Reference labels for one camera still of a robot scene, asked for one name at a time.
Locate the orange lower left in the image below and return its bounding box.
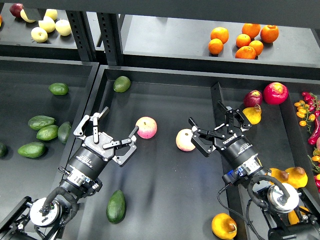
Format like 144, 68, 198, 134
208, 38, 224, 55

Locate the orange top left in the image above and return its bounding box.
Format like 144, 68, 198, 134
210, 27, 229, 44

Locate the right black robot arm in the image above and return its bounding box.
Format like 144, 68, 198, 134
188, 101, 320, 240

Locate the green avocado at tray corner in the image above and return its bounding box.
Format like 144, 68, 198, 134
113, 76, 131, 93

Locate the green avocado lower left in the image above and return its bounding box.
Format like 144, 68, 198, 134
17, 141, 46, 159

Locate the orange top centre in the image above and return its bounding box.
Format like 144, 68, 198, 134
241, 23, 261, 39

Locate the bright red apple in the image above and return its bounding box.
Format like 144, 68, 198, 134
262, 82, 289, 105

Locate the cherry tomato bunch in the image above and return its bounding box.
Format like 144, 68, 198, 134
294, 91, 320, 127

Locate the black right tray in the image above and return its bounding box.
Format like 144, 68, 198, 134
210, 76, 320, 240

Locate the black tray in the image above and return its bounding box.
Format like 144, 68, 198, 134
63, 66, 248, 240
210, 76, 320, 240
0, 56, 99, 219

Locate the pink red apple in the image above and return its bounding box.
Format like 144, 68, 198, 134
135, 116, 158, 139

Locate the pale yellow pear front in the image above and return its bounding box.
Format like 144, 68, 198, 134
30, 27, 48, 43

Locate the green avocado top left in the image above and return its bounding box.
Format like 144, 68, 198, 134
48, 82, 69, 96

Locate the orange right small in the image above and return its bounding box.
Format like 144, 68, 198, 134
249, 40, 264, 56

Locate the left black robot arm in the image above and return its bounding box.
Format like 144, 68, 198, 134
0, 107, 139, 240

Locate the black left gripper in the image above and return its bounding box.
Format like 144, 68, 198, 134
67, 106, 140, 180

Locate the black centre tray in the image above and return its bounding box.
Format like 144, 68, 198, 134
63, 66, 248, 240

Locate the black shelf upright right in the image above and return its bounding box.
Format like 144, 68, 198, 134
96, 12, 124, 66

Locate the pale yellow pear middle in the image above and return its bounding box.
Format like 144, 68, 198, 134
38, 16, 56, 33

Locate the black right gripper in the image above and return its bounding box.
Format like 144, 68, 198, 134
188, 100, 266, 182

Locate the orange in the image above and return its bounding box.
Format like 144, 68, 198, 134
235, 45, 256, 60
260, 25, 279, 44
210, 27, 229, 44
241, 23, 261, 39
208, 38, 224, 55

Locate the red chili pepper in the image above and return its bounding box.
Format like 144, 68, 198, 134
308, 118, 320, 146

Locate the orange front bottom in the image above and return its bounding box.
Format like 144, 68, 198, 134
235, 45, 256, 60

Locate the orange top right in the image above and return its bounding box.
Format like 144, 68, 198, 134
260, 25, 279, 44

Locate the black shelf upright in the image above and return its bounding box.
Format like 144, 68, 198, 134
96, 12, 124, 66
65, 10, 97, 62

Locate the orange centre small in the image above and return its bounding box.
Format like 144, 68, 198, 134
235, 33, 251, 48

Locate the dark avocado at left edge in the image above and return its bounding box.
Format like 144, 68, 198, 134
0, 142, 8, 157

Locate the orange small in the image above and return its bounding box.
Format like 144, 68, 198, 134
235, 33, 251, 48
249, 40, 264, 56

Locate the green avocado middle cluster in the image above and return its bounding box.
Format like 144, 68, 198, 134
36, 124, 59, 141

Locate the black left tray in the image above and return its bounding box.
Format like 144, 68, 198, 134
0, 56, 99, 219

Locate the pale pink yellow apple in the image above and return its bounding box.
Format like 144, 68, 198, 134
175, 128, 196, 152

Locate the pale yellow pear right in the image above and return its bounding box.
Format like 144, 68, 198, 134
55, 19, 72, 37

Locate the pale yellow pear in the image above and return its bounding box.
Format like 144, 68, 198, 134
44, 8, 58, 21
30, 27, 48, 43
38, 16, 56, 33
55, 19, 72, 37

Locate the pale yellow pear back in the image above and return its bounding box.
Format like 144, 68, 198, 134
44, 8, 58, 21

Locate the dark green avocado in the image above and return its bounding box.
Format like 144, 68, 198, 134
106, 190, 126, 224

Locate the black shelf upright left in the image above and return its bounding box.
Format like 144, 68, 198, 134
65, 10, 97, 62

